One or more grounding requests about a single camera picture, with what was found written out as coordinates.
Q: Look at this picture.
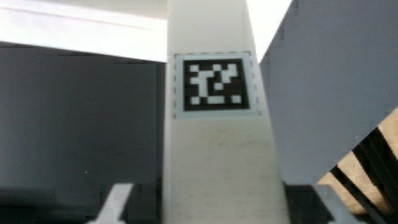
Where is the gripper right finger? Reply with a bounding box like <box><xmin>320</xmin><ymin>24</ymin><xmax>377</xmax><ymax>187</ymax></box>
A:
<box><xmin>283</xmin><ymin>183</ymin><xmax>372</xmax><ymax>224</ymax></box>

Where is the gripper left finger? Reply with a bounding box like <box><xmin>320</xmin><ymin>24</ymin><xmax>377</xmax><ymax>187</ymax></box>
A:
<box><xmin>86</xmin><ymin>182</ymin><xmax>164</xmax><ymax>224</ymax></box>

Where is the white desk leg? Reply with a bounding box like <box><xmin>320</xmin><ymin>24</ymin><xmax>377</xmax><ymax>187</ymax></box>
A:
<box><xmin>164</xmin><ymin>0</ymin><xmax>290</xmax><ymax>224</ymax></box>

